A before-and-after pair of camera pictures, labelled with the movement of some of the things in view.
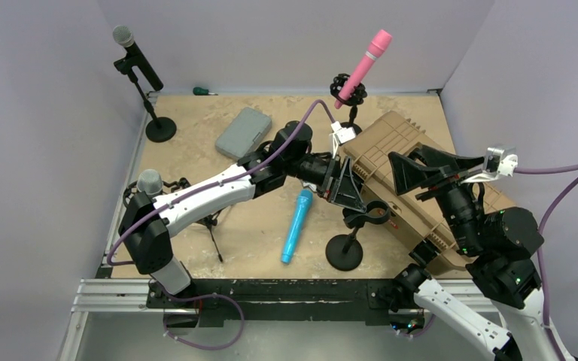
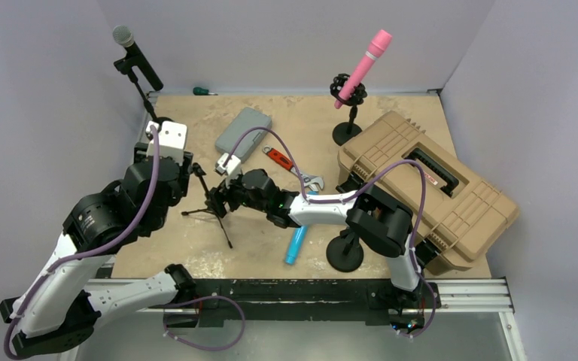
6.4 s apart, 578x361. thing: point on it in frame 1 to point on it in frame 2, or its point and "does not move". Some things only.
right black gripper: (406, 173) to (220, 195)
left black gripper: (338, 186) to (183, 183)
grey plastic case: (247, 129) does not move
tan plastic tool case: (416, 220) does not move
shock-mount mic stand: (355, 98) does not move
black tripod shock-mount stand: (184, 183) to (199, 171)
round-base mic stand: (344, 252) does not move
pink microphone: (376, 47) does not move
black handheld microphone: (124, 37) does not move
